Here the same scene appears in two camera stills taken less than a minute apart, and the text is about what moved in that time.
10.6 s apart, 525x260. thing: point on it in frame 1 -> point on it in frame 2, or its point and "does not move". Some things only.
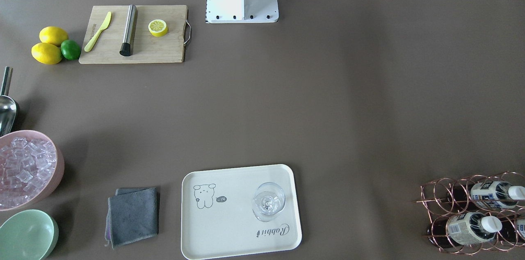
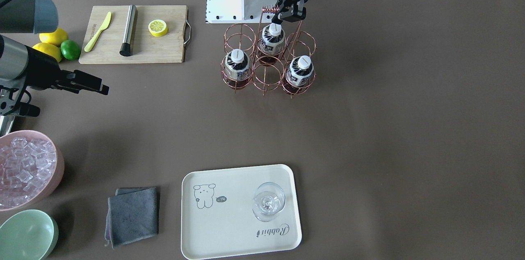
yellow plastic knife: x=89 y=46 does not move
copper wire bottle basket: x=469 y=214 -> x=268 y=57
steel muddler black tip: x=126 y=48 does not move
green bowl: x=29 y=235 does not move
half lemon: x=158 y=28 does not move
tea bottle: x=496 y=195 -> x=271 y=44
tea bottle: x=462 y=229 -> x=237 y=69
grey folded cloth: x=132 y=215 does not move
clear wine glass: x=269 y=200 does not move
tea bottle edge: x=513 y=229 -> x=299 y=73
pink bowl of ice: x=32 y=165 does not move
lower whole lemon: x=46 y=53 does not move
